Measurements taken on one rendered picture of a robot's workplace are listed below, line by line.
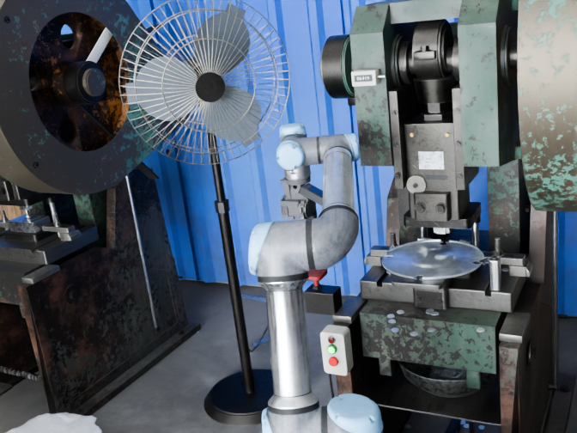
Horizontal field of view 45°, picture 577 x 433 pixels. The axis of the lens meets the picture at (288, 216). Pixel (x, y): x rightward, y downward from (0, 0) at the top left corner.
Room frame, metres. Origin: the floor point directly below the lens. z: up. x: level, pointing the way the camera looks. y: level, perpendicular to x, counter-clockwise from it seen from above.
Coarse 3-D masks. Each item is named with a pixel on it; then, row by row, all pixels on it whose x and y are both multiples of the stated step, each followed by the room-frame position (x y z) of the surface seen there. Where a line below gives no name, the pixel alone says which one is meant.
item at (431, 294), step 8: (392, 280) 1.76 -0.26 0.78; (400, 280) 1.76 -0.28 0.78; (408, 280) 1.75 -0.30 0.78; (416, 280) 1.74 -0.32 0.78; (424, 280) 1.74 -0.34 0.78; (432, 280) 1.73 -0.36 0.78; (440, 280) 1.72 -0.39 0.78; (448, 280) 1.83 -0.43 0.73; (416, 288) 1.84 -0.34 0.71; (424, 288) 1.71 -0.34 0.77; (432, 288) 1.70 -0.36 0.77; (440, 288) 1.69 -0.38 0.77; (448, 288) 1.83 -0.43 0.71; (416, 296) 1.84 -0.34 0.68; (424, 296) 1.83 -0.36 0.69; (432, 296) 1.82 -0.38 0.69; (440, 296) 1.81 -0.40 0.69; (416, 304) 1.85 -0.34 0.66; (424, 304) 1.83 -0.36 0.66; (432, 304) 1.82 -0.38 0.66; (440, 304) 1.81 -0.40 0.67; (448, 304) 1.82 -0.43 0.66
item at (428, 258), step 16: (432, 240) 2.01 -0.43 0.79; (384, 256) 1.94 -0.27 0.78; (400, 256) 1.92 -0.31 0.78; (416, 256) 1.89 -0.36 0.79; (432, 256) 1.88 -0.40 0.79; (448, 256) 1.87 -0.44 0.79; (464, 256) 1.87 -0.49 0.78; (480, 256) 1.85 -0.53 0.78; (400, 272) 1.80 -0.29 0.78; (416, 272) 1.79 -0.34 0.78; (432, 272) 1.78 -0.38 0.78; (448, 272) 1.76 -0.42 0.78; (464, 272) 1.74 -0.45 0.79
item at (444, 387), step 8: (408, 368) 2.03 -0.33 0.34; (416, 368) 2.06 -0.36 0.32; (424, 368) 2.07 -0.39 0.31; (408, 376) 1.92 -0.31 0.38; (416, 376) 1.88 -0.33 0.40; (424, 376) 2.02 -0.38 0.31; (488, 376) 1.84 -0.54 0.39; (496, 376) 1.89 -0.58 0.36; (416, 384) 1.90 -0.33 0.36; (424, 384) 1.87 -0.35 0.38; (432, 384) 1.85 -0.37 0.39; (440, 384) 1.84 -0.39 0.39; (448, 384) 1.83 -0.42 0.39; (456, 384) 1.82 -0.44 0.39; (464, 384) 1.82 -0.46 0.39; (488, 384) 1.86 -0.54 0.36; (432, 392) 1.87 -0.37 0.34; (440, 392) 1.85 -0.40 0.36; (448, 392) 1.84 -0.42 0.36; (456, 392) 1.83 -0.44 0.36; (464, 392) 1.83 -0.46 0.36; (472, 392) 1.85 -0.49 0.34
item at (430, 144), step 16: (448, 112) 1.96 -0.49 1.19; (416, 128) 1.93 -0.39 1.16; (432, 128) 1.91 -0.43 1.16; (448, 128) 1.89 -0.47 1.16; (416, 144) 1.93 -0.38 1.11; (432, 144) 1.91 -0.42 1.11; (448, 144) 1.89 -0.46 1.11; (416, 160) 1.93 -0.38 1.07; (432, 160) 1.91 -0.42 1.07; (448, 160) 1.89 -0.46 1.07; (416, 176) 1.92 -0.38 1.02; (432, 176) 1.91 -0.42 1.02; (448, 176) 1.89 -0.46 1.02; (416, 192) 1.91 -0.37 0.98; (432, 192) 1.89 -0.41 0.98; (448, 192) 1.88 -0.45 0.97; (464, 192) 1.92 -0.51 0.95; (416, 208) 1.89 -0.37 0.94; (432, 208) 1.88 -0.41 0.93; (448, 208) 1.87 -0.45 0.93; (464, 208) 1.92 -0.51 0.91
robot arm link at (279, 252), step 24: (264, 240) 1.44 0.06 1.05; (288, 240) 1.43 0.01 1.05; (264, 264) 1.43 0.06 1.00; (288, 264) 1.42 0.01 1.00; (312, 264) 1.43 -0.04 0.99; (264, 288) 1.44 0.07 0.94; (288, 288) 1.42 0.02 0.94; (288, 312) 1.40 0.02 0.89; (288, 336) 1.39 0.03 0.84; (288, 360) 1.37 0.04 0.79; (288, 384) 1.36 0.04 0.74; (288, 408) 1.33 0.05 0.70; (312, 408) 1.34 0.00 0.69; (264, 432) 1.33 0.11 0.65; (288, 432) 1.32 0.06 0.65; (312, 432) 1.31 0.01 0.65
